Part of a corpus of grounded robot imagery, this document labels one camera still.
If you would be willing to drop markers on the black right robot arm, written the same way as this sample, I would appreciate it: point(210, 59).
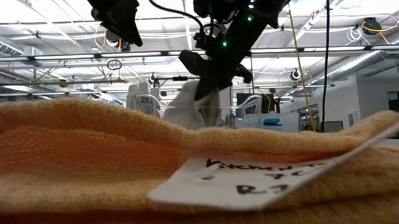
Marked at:
point(266, 10)

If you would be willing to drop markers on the orange towel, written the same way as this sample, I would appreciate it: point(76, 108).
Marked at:
point(88, 155)

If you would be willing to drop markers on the black background gantry frame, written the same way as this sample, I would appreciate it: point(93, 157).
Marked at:
point(180, 78)

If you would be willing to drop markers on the paper tag with handwriting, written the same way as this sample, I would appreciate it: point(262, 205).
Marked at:
point(228, 184)

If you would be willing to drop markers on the blue wavy sponge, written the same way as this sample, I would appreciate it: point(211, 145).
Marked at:
point(273, 121)

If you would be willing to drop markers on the black background monitor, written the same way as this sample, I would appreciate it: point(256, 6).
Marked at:
point(265, 97)

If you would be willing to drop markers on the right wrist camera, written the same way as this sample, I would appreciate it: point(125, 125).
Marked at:
point(215, 5)

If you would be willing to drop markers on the grey monitor back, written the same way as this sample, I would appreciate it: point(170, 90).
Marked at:
point(333, 126)

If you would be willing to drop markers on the clear plastic storage bin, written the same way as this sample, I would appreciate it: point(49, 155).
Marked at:
point(252, 105)

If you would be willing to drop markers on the white plastic cleaner bottle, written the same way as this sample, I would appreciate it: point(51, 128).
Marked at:
point(155, 97)
point(146, 105)
point(132, 94)

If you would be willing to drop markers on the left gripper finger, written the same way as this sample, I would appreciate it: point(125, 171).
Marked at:
point(123, 18)

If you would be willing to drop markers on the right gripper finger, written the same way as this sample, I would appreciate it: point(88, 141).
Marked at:
point(202, 90)
point(212, 89)

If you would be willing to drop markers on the long ceiling light bar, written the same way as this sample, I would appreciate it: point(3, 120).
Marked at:
point(68, 57)

